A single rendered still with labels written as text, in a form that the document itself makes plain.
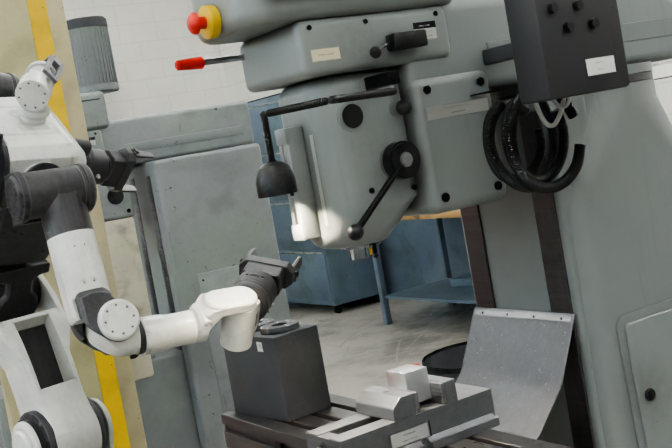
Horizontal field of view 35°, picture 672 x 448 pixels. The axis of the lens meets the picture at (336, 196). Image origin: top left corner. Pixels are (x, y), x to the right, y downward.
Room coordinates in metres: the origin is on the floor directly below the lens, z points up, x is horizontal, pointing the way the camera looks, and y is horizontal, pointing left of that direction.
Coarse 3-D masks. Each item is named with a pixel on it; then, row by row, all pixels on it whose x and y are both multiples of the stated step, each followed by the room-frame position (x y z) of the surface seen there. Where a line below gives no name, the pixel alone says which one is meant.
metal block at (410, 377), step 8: (400, 368) 1.98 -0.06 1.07; (408, 368) 1.97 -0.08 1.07; (416, 368) 1.96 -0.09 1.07; (424, 368) 1.96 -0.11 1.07; (392, 376) 1.96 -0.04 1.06; (400, 376) 1.94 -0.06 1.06; (408, 376) 1.93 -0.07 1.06; (416, 376) 1.94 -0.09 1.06; (424, 376) 1.95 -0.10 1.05; (392, 384) 1.97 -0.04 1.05; (400, 384) 1.95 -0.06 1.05; (408, 384) 1.93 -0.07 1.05; (416, 384) 1.94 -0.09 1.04; (424, 384) 1.95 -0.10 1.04; (424, 392) 1.95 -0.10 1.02
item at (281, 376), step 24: (264, 336) 2.31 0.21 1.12; (288, 336) 2.29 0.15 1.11; (312, 336) 2.33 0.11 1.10; (240, 360) 2.39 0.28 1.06; (264, 360) 2.31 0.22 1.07; (288, 360) 2.29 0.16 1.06; (312, 360) 2.32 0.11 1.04; (240, 384) 2.41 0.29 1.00; (264, 384) 2.33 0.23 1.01; (288, 384) 2.28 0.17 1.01; (312, 384) 2.32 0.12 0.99; (240, 408) 2.42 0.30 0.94; (264, 408) 2.34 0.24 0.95; (288, 408) 2.27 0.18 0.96; (312, 408) 2.31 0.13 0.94
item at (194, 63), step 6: (180, 60) 1.99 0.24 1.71; (186, 60) 1.99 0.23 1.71; (192, 60) 2.00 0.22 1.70; (198, 60) 2.00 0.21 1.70; (204, 60) 2.01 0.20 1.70; (210, 60) 2.02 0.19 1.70; (216, 60) 2.03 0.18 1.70; (222, 60) 2.03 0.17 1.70; (228, 60) 2.04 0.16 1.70; (234, 60) 2.05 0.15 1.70; (240, 60) 2.06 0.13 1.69; (180, 66) 1.99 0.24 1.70; (186, 66) 1.99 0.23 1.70; (192, 66) 2.00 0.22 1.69; (198, 66) 2.01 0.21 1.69
